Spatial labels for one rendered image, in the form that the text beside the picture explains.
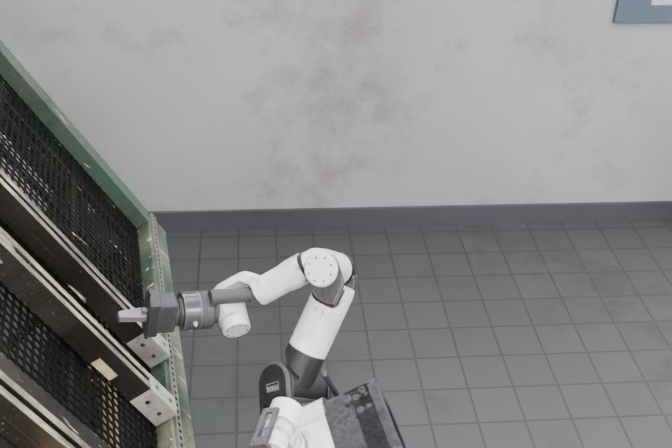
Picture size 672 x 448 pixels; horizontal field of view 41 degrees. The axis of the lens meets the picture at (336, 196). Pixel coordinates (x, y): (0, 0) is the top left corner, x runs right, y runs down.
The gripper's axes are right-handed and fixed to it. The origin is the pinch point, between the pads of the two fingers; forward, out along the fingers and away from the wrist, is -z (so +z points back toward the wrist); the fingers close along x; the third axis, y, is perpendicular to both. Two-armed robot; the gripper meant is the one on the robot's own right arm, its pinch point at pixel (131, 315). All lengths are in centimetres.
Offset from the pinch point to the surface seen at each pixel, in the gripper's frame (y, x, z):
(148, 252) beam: -96, -60, 29
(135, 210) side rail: -115, -55, 28
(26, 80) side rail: -124, -8, -10
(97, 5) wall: -249, -35, 33
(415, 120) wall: -201, -67, 190
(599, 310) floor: -97, -112, 257
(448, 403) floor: -66, -126, 159
